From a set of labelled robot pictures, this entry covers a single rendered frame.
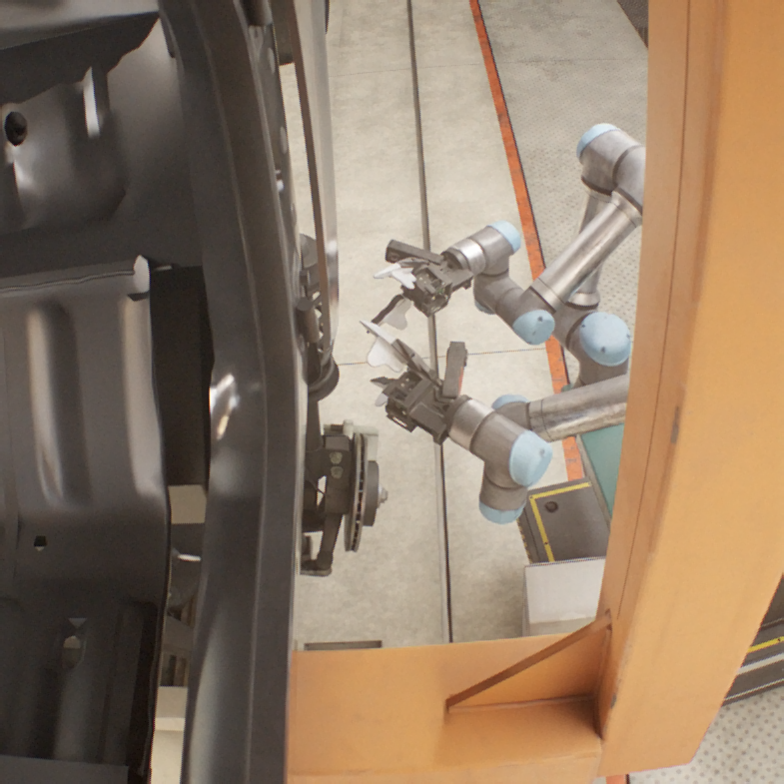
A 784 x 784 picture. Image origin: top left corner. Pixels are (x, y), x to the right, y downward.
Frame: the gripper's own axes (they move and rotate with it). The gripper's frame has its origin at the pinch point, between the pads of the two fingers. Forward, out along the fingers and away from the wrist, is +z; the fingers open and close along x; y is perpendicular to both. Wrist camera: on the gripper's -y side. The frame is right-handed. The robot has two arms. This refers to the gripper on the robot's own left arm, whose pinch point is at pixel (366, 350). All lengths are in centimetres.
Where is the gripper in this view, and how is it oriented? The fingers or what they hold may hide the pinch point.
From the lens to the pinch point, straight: 156.8
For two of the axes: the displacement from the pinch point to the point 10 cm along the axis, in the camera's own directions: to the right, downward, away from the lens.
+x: 0.9, 6.0, 8.0
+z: -7.7, -4.7, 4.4
